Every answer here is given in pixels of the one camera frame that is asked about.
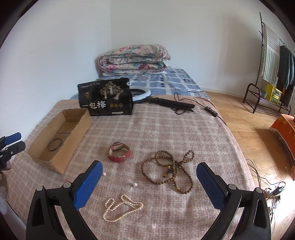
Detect white pearl necklace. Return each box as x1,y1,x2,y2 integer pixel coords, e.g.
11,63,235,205
102,193,144,223

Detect red leather wristwatch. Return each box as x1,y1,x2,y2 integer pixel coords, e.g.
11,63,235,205
107,141,131,163

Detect brown wooden bead necklace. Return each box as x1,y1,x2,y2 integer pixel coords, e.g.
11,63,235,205
140,149,195,195

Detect brown cardboard box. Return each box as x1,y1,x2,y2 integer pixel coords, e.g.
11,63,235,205
29,109,92,174

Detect orange cardboard box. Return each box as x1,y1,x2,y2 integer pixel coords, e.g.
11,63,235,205
270,114,295,164

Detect black plum snack bag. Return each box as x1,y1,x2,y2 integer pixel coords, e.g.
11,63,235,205
77,78,133,116

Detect pink plaid blanket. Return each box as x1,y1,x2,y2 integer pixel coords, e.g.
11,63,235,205
6,103,254,239

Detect black metal clothes rack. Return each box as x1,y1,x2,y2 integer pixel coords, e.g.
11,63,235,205
242,13,291,116

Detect yellow green box on rack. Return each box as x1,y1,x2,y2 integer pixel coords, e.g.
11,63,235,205
265,83,282,105

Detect black folded tripod stand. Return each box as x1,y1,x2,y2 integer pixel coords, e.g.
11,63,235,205
147,97,195,112

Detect dark hanging clothes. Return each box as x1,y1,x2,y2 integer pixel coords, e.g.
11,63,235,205
277,45,294,107

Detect folded floral quilt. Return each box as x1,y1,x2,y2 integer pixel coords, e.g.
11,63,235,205
98,44,171,75

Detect green striped hanging cloth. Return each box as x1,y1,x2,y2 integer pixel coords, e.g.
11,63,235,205
261,24,280,85

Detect blue checked bed sheet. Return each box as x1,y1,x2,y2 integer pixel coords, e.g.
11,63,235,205
69,66,211,100

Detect tangled floor cables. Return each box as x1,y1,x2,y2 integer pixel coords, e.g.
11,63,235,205
246,158,289,229

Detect black bangle ring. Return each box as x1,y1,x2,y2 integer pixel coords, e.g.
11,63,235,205
48,138,63,152

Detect black cable with inline switch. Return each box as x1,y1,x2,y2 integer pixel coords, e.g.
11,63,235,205
173,91,228,126

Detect white ring light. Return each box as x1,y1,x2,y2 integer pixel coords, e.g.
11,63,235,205
130,87,151,104

